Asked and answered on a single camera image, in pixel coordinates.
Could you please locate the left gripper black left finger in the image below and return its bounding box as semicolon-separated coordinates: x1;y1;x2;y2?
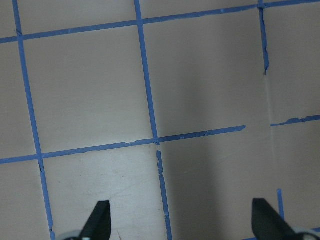
79;200;111;240

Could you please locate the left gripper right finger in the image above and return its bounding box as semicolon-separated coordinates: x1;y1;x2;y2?
251;198;300;240

